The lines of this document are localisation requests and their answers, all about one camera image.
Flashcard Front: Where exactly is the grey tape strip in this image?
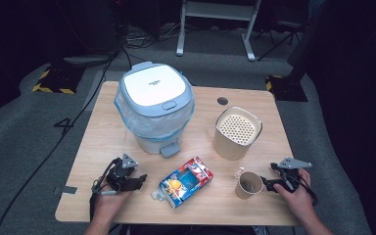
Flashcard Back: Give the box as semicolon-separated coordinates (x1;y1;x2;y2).
53;184;78;197

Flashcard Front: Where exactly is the black tripod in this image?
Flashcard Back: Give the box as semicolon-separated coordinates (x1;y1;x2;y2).
254;19;308;63

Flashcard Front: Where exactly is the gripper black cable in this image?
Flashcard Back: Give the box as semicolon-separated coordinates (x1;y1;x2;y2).
88;158;122;223
282;169;319;208

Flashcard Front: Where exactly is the black yellow striped stand base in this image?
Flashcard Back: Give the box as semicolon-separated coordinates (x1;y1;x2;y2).
31;66;86;96
264;74;309;103

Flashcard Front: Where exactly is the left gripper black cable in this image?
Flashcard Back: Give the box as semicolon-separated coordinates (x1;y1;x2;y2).
88;158;122;223

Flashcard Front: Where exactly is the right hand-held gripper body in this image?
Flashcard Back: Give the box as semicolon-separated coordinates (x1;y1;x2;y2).
269;157;313;194

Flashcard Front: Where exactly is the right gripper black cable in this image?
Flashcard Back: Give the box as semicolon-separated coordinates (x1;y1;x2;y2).
282;169;319;208

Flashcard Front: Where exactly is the small clear plastic wrapper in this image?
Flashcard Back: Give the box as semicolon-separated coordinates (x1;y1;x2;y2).
232;166;246;180

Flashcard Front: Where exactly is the grey flat floor plate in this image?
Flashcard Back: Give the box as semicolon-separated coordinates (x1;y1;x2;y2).
62;53;119;69

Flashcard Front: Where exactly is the white metal stand frame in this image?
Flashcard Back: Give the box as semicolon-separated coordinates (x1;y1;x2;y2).
175;0;263;63

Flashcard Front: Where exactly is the person's right hand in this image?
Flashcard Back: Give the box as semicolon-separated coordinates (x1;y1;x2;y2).
272;168;317;223

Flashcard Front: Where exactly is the brown paper cup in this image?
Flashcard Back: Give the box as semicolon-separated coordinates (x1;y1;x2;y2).
234;170;265;201

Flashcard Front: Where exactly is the person's left hand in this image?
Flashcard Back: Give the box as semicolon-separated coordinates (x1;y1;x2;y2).
92;181;135;226

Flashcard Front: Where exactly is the white pedal bin blue lid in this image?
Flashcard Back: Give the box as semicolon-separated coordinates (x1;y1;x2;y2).
113;61;196;159

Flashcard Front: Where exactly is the translucent blue bin liner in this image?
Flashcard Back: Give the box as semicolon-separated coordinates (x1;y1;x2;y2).
113;81;196;142

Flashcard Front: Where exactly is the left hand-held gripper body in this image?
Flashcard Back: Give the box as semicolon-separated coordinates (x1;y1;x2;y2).
106;153;140;193

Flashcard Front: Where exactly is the beige perforated round container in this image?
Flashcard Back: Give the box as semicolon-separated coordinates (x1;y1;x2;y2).
211;106;264;162

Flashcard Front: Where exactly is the long black floor cable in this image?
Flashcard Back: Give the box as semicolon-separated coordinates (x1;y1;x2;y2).
0;45;126;235

